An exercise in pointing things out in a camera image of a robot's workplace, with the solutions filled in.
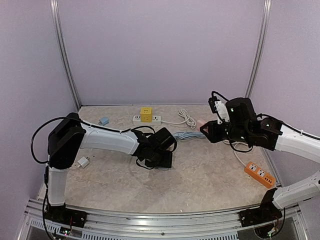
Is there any blue power strip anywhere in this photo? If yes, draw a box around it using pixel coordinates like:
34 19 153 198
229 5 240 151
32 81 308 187
156 131 207 172

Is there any orange power strip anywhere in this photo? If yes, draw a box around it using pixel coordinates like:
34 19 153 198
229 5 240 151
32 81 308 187
222 139 276 189

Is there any left aluminium frame post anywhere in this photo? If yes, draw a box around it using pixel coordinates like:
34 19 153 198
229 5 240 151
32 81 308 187
49 0 82 110

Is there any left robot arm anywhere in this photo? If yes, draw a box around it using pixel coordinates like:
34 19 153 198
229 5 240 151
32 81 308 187
30 112 178 223

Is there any white charger with cable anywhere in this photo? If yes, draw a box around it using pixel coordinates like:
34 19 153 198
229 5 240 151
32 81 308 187
70 156 90 170

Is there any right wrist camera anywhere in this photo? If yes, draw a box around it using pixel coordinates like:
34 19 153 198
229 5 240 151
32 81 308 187
208 96 230 125

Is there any right aluminium frame post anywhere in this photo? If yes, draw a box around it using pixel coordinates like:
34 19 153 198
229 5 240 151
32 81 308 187
244 0 272 98

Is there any pink plug adapter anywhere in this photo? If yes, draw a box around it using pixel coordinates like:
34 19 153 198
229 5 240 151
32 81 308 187
196 119 207 131

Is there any white power strip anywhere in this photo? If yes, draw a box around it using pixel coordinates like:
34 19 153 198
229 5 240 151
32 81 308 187
132 108 198 130

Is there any front aluminium rail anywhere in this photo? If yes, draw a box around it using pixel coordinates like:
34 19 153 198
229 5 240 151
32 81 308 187
16 198 310 240

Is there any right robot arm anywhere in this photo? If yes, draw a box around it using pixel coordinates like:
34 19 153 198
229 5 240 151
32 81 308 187
199 96 320 222

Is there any aluminium frame post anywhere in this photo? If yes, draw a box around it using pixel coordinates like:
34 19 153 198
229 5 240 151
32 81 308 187
244 0 272 98
49 0 82 110

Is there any blue plug adapter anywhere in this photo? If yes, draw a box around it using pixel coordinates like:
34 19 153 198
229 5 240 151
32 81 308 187
98 116 109 126

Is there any yellow cube socket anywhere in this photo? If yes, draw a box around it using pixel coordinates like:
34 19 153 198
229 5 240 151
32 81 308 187
140 107 153 123

